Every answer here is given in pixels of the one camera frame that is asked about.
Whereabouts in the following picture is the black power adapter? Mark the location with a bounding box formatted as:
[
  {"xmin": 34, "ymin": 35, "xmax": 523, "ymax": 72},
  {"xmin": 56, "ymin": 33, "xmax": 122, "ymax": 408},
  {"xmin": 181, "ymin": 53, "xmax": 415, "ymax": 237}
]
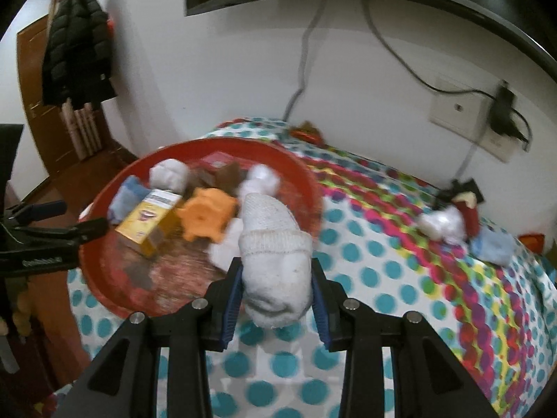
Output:
[{"xmin": 489, "ymin": 80, "xmax": 516, "ymax": 136}]

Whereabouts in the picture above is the blue sock bundle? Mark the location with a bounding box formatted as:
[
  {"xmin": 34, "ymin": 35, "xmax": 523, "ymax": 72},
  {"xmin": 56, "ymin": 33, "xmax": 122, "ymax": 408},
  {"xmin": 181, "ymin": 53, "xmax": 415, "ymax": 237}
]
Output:
[{"xmin": 107, "ymin": 175, "xmax": 151, "ymax": 225}]

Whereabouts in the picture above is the black plug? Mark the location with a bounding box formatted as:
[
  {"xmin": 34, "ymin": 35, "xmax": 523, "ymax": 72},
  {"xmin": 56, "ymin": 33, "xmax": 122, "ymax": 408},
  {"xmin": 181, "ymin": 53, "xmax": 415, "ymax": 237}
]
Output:
[{"xmin": 511, "ymin": 111, "xmax": 532, "ymax": 153}]

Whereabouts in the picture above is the orange pig toy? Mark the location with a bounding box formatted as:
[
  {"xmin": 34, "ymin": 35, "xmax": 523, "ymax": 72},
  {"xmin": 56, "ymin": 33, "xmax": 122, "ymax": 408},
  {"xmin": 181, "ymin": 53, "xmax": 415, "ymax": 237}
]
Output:
[{"xmin": 176, "ymin": 187, "xmax": 239, "ymax": 242}]

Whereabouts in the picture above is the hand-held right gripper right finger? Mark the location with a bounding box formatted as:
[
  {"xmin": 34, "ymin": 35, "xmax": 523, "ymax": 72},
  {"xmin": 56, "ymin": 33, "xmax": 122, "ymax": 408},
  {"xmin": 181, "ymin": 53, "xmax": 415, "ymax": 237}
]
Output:
[{"xmin": 310, "ymin": 259, "xmax": 501, "ymax": 418}]

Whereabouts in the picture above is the light blue sock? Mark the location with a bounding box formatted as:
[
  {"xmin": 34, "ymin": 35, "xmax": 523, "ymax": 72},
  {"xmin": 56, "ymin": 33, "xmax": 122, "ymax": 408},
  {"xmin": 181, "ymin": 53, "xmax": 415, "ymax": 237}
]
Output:
[{"xmin": 470, "ymin": 226, "xmax": 516, "ymax": 266}]

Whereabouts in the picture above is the red snack wrapper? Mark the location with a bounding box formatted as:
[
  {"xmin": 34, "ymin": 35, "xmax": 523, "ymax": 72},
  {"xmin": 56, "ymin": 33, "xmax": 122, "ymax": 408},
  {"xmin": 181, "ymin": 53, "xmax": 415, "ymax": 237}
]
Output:
[{"xmin": 291, "ymin": 121, "xmax": 325, "ymax": 142}]

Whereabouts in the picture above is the long thin cable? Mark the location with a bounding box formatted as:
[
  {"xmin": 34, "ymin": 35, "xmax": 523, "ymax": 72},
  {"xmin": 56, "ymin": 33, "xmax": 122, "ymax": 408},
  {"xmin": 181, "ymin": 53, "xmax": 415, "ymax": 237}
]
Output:
[{"xmin": 285, "ymin": 0, "xmax": 329, "ymax": 123}]

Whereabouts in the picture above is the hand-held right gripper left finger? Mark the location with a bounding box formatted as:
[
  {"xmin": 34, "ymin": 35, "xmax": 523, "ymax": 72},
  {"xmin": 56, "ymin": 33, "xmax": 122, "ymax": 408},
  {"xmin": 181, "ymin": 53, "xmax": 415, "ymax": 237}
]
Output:
[{"xmin": 56, "ymin": 258, "xmax": 243, "ymax": 418}]

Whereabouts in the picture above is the white knotted plastic bag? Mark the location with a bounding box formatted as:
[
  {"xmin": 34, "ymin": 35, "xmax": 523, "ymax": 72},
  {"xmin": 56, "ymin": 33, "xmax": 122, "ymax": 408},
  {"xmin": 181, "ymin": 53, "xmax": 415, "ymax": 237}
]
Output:
[{"xmin": 237, "ymin": 163, "xmax": 281, "ymax": 196}]

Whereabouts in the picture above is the red round tray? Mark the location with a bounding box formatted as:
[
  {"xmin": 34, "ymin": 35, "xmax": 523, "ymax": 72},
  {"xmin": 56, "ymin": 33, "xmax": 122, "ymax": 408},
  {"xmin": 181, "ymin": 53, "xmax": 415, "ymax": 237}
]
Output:
[{"xmin": 78, "ymin": 137, "xmax": 323, "ymax": 320}]

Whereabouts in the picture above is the wooden door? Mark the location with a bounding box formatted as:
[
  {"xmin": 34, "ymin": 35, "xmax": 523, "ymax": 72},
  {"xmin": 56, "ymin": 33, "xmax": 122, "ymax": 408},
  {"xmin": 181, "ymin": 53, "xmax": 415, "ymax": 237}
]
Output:
[{"xmin": 16, "ymin": 13, "xmax": 77, "ymax": 184}]

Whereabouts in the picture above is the black packet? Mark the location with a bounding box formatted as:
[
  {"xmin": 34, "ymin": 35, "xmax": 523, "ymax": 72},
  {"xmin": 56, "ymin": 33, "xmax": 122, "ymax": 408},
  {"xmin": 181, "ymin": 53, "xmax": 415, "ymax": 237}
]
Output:
[{"xmin": 437, "ymin": 178, "xmax": 485, "ymax": 205}]

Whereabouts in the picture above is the dark red cigarette box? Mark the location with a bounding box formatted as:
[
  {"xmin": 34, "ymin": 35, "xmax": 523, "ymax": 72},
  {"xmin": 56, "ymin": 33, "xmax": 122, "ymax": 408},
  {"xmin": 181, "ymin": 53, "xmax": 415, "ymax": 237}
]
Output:
[{"xmin": 453, "ymin": 192, "xmax": 481, "ymax": 238}]

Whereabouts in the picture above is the white wall socket plate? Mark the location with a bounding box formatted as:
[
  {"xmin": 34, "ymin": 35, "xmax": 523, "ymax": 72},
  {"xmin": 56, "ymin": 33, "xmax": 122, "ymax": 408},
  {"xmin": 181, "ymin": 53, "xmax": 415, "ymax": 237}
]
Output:
[{"xmin": 429, "ymin": 76, "xmax": 523, "ymax": 164}]

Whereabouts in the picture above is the bundle of wooden sticks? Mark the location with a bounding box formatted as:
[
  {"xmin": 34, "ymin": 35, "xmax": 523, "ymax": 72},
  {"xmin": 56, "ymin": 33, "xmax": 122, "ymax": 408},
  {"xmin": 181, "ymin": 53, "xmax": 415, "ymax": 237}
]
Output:
[{"xmin": 61, "ymin": 98, "xmax": 105, "ymax": 157}]

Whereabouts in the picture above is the yellow medicine box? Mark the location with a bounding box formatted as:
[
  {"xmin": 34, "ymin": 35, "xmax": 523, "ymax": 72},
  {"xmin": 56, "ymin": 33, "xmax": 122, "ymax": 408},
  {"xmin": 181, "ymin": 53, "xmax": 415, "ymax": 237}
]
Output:
[{"xmin": 114, "ymin": 189, "xmax": 183, "ymax": 257}]

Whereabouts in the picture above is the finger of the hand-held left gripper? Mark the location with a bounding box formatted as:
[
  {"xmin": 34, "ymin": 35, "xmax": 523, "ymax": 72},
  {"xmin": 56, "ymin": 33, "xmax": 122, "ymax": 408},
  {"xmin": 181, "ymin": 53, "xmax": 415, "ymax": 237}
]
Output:
[
  {"xmin": 6, "ymin": 200, "xmax": 68, "ymax": 228},
  {"xmin": 4, "ymin": 217, "xmax": 109, "ymax": 249}
]

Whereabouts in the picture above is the brown and red box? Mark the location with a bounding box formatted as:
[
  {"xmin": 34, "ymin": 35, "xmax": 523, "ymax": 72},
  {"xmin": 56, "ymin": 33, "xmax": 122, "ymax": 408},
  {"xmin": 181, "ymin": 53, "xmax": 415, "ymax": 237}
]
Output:
[{"xmin": 189, "ymin": 152, "xmax": 242, "ymax": 194}]

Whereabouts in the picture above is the black hanging jacket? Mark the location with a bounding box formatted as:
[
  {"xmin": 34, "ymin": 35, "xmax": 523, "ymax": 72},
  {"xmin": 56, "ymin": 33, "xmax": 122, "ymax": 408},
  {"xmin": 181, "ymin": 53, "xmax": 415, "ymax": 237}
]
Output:
[{"xmin": 41, "ymin": 0, "xmax": 118, "ymax": 109}]

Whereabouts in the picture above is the polka dot tablecloth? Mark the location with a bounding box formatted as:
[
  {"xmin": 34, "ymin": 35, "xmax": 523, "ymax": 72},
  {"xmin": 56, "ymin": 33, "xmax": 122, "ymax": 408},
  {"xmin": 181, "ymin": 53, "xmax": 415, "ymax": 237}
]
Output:
[{"xmin": 44, "ymin": 117, "xmax": 557, "ymax": 418}]

